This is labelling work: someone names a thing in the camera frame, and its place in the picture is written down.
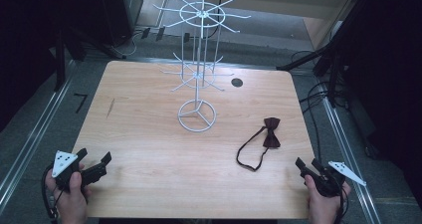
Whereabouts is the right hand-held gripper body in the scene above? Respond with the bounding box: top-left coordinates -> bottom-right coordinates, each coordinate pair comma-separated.
304,160 -> 368,198

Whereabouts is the white floor cable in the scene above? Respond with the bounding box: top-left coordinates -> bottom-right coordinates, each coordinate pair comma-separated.
108,29 -> 147,58

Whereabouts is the black floor cable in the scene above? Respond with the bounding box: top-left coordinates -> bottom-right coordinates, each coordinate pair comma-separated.
298,49 -> 349,153

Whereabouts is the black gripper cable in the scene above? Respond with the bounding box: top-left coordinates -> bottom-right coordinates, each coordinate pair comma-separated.
40,163 -> 60,224
335,185 -> 350,224

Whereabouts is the white wire display rack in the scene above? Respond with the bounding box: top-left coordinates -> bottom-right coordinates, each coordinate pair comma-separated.
151,0 -> 252,133

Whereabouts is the dark maroon bow tie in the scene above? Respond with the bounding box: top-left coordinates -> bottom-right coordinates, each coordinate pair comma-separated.
235,116 -> 282,172

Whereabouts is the black metal stand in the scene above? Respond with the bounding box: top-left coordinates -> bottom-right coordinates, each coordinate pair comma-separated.
276,0 -> 369,108
53,26 -> 127,93

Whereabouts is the dark cabinet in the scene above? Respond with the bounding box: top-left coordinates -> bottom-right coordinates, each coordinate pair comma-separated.
99,0 -> 144,47

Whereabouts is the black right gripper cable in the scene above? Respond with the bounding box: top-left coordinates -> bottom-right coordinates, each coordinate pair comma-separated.
335,185 -> 350,224

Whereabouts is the person's left hand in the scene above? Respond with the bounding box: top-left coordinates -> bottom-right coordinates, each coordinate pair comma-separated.
44,168 -> 93,224

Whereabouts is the metal floor rail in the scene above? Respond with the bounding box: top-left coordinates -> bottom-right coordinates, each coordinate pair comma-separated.
0,60 -> 78,215
320,96 -> 383,224

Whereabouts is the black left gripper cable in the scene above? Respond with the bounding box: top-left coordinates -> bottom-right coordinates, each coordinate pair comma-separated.
40,163 -> 60,224

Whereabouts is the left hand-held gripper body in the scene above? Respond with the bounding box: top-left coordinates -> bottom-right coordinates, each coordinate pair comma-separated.
51,149 -> 108,193

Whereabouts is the person's right hand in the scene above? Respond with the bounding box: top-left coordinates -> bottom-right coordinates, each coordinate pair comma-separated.
304,174 -> 352,224

